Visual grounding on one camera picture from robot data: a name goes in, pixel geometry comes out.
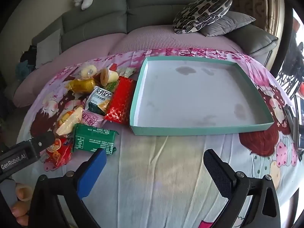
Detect teal cloth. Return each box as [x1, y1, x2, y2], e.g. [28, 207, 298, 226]
[15, 60, 36, 77]

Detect black and white patterned pillow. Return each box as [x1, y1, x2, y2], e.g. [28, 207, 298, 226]
[173, 0, 234, 34]

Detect person's left hand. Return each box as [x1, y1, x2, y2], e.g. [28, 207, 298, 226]
[11, 182, 34, 227]

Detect cream white snack packet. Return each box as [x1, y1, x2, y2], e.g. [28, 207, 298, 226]
[117, 67, 136, 79]

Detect dark clothing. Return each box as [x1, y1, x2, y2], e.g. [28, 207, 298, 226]
[20, 45, 38, 64]

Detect pink sofa cover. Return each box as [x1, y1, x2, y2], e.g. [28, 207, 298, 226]
[13, 24, 245, 108]

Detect pink snack packet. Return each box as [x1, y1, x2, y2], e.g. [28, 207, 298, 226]
[82, 109, 107, 128]

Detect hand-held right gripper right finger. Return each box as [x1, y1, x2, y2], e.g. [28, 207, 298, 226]
[203, 149, 281, 228]

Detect white and green snack packet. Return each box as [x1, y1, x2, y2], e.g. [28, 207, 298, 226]
[85, 86, 114, 116]

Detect red cartoon snack packet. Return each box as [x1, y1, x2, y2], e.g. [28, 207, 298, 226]
[44, 135, 73, 172]

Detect pudding cup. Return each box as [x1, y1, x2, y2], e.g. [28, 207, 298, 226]
[100, 68, 119, 86]

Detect yellow and white snack packet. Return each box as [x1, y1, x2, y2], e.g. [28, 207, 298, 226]
[53, 106, 85, 137]

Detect long red snack packet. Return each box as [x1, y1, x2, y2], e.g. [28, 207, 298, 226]
[104, 76, 137, 125]

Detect teal shallow cardboard box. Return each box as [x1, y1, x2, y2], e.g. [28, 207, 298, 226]
[129, 56, 275, 136]

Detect grey sofa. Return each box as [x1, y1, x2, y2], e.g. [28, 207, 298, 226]
[31, 0, 279, 65]

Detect green striped snack packet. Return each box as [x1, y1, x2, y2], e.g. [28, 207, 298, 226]
[106, 79, 120, 91]

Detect brown patterned curtain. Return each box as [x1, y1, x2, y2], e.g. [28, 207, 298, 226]
[228, 0, 285, 32]

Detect golden cake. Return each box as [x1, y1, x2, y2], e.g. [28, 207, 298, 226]
[69, 78, 96, 94]

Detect pink printed blanket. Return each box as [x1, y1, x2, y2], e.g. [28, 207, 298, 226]
[19, 47, 304, 228]

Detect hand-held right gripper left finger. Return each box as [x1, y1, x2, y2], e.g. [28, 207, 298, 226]
[28, 148, 108, 228]

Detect round bread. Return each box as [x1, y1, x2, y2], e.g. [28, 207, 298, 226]
[71, 64, 98, 79]

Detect light grey pillow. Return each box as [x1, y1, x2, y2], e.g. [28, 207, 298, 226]
[36, 28, 63, 69]

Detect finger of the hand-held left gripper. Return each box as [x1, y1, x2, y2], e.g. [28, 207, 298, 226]
[30, 132, 56, 158]

